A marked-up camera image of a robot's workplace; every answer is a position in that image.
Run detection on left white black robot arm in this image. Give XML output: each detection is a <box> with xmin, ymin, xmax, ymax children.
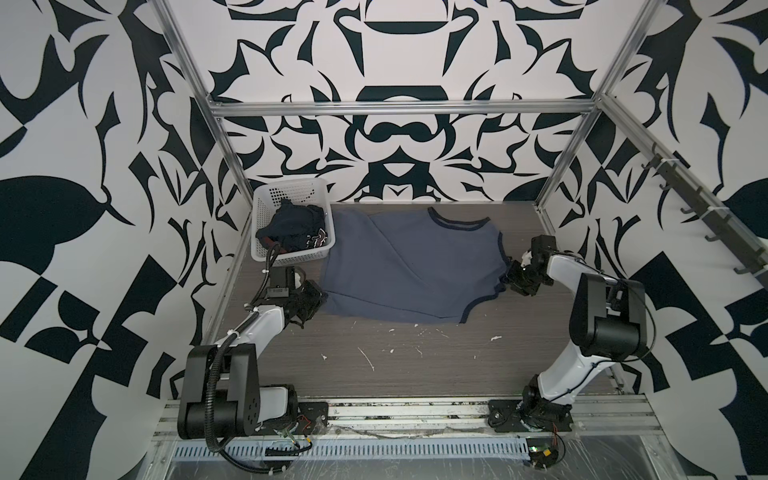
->
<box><xmin>177</xmin><ymin>266</ymin><xmax>327</xmax><ymax>450</ymax></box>

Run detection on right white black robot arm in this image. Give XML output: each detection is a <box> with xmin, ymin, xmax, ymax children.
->
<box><xmin>500</xmin><ymin>235</ymin><xmax>653</xmax><ymax>419</ymax></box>

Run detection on grey wall hook rack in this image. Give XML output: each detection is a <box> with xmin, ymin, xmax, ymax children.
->
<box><xmin>640</xmin><ymin>143</ymin><xmax>767</xmax><ymax>289</ymax></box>

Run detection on maroon tank top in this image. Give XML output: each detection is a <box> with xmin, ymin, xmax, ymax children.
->
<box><xmin>259</xmin><ymin>237</ymin><xmax>287</xmax><ymax>254</ymax></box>

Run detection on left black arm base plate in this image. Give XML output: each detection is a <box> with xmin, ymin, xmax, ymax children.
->
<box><xmin>291</xmin><ymin>401</ymin><xmax>329</xmax><ymax>436</ymax></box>

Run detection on white slotted cable duct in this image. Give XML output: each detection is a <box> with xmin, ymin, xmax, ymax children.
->
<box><xmin>170</xmin><ymin>436</ymin><xmax>532</xmax><ymax>462</ymax></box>

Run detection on white plastic laundry basket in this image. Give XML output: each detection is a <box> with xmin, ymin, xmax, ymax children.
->
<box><xmin>250</xmin><ymin>178</ymin><xmax>336</xmax><ymax>266</ymax></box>

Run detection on aluminium frame back crossbar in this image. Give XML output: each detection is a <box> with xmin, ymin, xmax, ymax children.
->
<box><xmin>209</xmin><ymin>99</ymin><xmax>595</xmax><ymax>118</ymax></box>

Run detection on blue-grey tank top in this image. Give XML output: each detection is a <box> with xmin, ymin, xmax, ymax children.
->
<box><xmin>321</xmin><ymin>207</ymin><xmax>510</xmax><ymax>324</ymax></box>

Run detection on dark navy tank top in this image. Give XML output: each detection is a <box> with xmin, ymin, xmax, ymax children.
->
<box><xmin>255</xmin><ymin>199</ymin><xmax>329</xmax><ymax>254</ymax></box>

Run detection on aluminium front rail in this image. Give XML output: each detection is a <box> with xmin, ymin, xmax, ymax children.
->
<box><xmin>152</xmin><ymin>395</ymin><xmax>661</xmax><ymax>439</ymax></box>

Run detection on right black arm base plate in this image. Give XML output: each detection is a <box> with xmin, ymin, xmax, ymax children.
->
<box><xmin>487</xmin><ymin>399</ymin><xmax>572</xmax><ymax>433</ymax></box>

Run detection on green circuit board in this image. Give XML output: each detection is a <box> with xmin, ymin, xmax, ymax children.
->
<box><xmin>526</xmin><ymin>436</ymin><xmax>565</xmax><ymax>470</ymax></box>

